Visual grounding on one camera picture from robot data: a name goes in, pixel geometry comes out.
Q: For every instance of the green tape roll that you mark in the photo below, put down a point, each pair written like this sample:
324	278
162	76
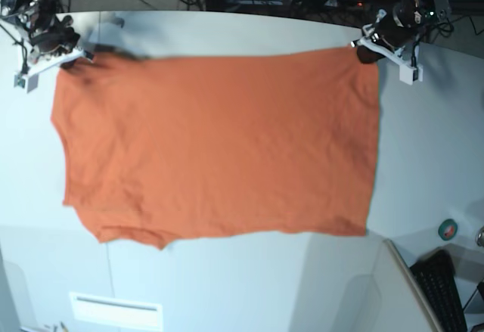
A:
448	229

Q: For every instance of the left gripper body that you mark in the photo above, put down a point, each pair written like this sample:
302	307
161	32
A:
393	28

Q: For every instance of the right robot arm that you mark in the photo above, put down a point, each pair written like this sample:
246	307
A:
10	9

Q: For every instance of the orange t-shirt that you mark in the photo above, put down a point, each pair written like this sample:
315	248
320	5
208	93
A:
164	149

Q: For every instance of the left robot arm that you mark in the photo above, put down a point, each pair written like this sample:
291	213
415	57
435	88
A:
432	14

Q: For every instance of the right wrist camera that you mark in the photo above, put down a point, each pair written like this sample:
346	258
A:
20	80

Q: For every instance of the white label plate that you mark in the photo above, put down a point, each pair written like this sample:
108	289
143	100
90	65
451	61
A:
119	313

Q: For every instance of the black keyboard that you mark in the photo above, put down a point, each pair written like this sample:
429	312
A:
435	275

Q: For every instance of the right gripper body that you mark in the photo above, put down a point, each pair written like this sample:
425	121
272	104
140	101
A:
46	35

